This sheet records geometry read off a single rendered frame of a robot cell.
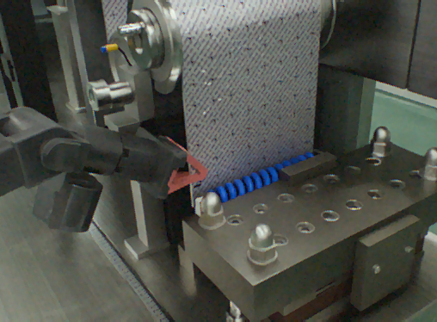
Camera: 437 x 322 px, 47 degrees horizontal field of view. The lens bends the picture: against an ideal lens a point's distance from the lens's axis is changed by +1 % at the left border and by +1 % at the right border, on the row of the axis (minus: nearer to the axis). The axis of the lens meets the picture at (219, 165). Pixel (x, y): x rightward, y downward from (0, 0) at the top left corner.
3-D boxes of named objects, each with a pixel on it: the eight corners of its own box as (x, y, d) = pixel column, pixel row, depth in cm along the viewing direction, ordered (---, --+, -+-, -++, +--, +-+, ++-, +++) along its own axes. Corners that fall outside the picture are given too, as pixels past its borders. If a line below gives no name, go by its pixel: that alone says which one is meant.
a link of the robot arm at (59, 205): (50, 139, 49) (7, 111, 54) (16, 243, 51) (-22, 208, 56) (137, 151, 59) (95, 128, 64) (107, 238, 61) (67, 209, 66)
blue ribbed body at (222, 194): (201, 207, 73) (200, 188, 71) (310, 164, 83) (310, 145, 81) (214, 218, 70) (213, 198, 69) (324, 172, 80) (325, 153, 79)
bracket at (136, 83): (122, 246, 83) (92, 71, 69) (156, 232, 86) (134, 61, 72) (135, 262, 80) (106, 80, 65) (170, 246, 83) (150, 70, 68)
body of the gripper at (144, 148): (168, 201, 63) (117, 194, 58) (133, 170, 70) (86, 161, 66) (187, 155, 62) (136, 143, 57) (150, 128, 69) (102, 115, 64)
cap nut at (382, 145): (363, 151, 82) (366, 126, 80) (378, 144, 84) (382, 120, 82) (381, 158, 79) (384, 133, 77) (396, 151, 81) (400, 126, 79)
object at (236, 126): (191, 206, 73) (181, 86, 64) (310, 159, 84) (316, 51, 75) (193, 207, 72) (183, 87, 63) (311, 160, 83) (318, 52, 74)
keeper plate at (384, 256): (349, 303, 69) (356, 238, 63) (397, 274, 73) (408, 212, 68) (363, 313, 67) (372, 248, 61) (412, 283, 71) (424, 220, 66)
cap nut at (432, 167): (412, 173, 75) (417, 146, 73) (428, 165, 77) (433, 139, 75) (433, 182, 72) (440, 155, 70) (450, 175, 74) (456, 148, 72)
